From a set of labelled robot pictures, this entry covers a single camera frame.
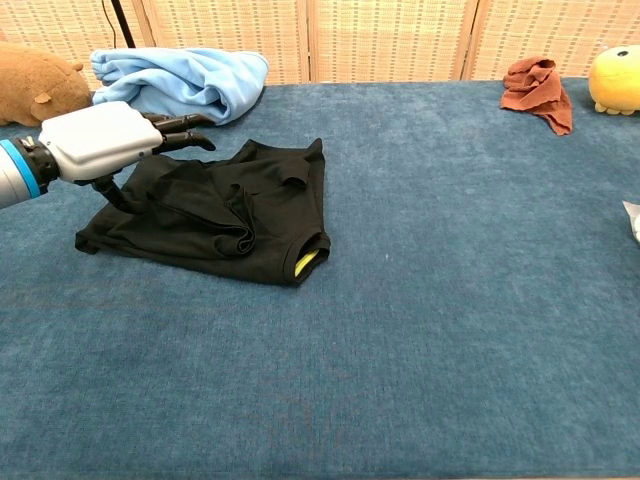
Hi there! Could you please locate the yellow plush toy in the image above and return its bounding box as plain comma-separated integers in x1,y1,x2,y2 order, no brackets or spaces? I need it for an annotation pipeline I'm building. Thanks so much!
588,44,640,117

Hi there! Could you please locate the plastic bag with white items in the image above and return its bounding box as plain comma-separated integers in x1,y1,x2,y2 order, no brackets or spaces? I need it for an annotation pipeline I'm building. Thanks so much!
622,199,640,241

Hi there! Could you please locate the rust brown cloth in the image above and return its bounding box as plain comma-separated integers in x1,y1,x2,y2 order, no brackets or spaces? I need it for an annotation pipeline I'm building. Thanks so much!
500,57,574,136

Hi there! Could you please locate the brown capybara plush toy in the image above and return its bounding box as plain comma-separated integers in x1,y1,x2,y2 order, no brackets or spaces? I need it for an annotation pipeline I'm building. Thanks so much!
0,40,94,127

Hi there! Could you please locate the black T-shirt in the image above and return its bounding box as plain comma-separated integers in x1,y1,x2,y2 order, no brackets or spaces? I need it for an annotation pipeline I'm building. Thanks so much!
74,138,332,288

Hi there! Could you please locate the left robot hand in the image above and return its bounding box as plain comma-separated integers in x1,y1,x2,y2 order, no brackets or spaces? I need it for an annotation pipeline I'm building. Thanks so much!
38,101,217,214

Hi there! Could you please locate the light blue towel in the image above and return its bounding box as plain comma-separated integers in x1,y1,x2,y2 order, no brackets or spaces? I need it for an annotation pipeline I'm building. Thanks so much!
90,47,270,126

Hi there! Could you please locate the thin black cable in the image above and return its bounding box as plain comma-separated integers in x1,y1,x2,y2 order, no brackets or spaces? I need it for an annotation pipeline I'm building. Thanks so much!
101,0,119,49

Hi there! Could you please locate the black tripod pole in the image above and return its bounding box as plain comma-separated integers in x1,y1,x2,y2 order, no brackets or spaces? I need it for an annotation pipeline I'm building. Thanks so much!
110,0,136,49

